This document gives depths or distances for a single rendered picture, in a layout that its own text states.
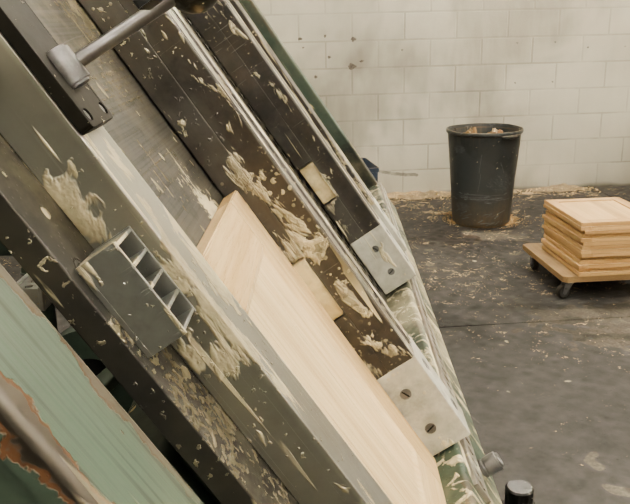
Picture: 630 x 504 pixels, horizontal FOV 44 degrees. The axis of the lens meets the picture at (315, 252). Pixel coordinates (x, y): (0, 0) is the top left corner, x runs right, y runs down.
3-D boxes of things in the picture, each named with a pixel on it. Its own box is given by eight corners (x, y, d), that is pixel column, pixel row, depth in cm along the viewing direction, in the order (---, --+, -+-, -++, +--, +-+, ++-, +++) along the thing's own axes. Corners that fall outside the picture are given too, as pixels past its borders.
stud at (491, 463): (486, 482, 98) (507, 471, 98) (476, 468, 98) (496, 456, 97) (483, 471, 101) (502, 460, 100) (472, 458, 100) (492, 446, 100)
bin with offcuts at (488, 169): (529, 229, 522) (535, 131, 503) (454, 233, 518) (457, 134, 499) (504, 211, 571) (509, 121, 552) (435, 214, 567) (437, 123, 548)
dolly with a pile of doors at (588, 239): (661, 297, 396) (670, 219, 384) (560, 302, 392) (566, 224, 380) (607, 261, 454) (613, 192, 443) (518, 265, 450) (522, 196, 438)
